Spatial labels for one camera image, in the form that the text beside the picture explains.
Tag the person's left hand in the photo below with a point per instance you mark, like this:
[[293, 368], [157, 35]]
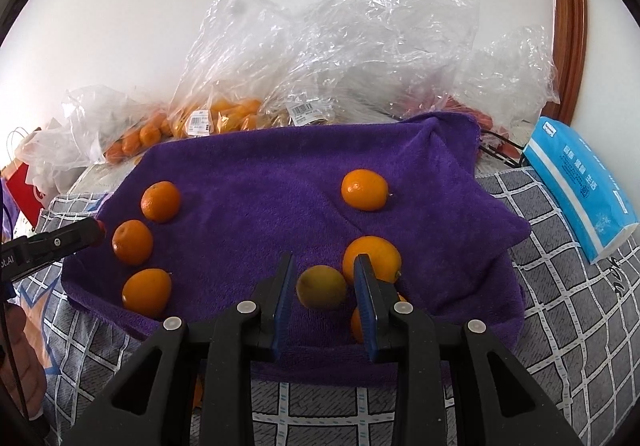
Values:
[[25, 366]]

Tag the yellow-green citrus fruit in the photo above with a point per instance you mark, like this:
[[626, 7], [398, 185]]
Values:
[[321, 287]]

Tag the purple towel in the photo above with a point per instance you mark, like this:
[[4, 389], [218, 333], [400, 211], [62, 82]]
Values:
[[250, 186]]

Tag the clear bag of brown fruit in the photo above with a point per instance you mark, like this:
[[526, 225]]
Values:
[[272, 118]]

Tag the clear bag of oranges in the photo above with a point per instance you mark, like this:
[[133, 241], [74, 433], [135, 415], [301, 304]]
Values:
[[225, 118]]

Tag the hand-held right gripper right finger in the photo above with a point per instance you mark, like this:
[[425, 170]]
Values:
[[367, 321]]

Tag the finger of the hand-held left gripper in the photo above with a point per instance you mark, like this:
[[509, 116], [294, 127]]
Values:
[[65, 240]]

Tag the blue tissue pack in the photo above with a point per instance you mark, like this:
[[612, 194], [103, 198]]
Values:
[[575, 186]]

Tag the grey checked bed sheet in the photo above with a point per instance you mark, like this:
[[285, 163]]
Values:
[[550, 301]]

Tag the clear bag of red fruit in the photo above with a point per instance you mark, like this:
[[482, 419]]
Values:
[[425, 50]]

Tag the brown wooden frame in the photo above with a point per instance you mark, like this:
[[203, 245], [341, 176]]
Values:
[[570, 25]]

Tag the clear bag of tangerines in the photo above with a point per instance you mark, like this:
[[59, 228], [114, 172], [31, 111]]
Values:
[[140, 135]]

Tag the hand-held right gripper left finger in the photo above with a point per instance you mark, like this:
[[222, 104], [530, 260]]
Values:
[[285, 316]]

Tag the red paper bag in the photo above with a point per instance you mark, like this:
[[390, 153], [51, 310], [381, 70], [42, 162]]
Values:
[[22, 186]]

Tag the orange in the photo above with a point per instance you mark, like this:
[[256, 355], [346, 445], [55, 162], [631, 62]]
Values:
[[380, 256], [160, 201], [132, 242], [365, 190], [146, 292], [355, 326], [198, 393]]

